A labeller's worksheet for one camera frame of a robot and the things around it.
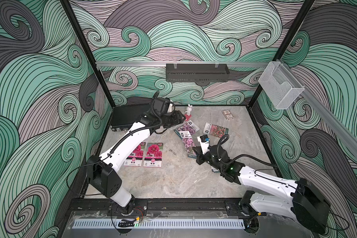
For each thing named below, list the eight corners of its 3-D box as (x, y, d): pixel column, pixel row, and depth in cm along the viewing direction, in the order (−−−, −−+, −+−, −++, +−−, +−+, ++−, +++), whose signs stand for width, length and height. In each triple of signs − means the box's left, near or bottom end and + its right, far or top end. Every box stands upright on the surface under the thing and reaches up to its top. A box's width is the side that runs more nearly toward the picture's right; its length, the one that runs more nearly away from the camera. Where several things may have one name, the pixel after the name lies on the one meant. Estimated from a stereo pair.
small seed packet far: (227, 120, 114) (227, 118, 112) (221, 112, 119) (222, 110, 118) (233, 118, 115) (234, 117, 113) (227, 111, 120) (228, 109, 119)
